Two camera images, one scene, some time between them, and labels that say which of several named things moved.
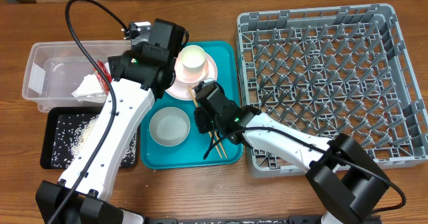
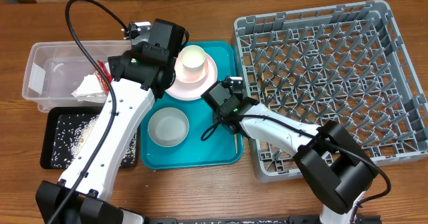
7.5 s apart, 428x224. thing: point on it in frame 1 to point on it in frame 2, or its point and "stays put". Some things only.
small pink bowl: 188,74 stays put
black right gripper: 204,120 to 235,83
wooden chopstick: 209,132 to 266,92
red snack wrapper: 101,78 stays put
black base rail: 251,220 stays put
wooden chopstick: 217,138 to 235,138
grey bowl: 169,126 stays put
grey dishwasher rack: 332,71 stays put
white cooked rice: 71,132 stays put
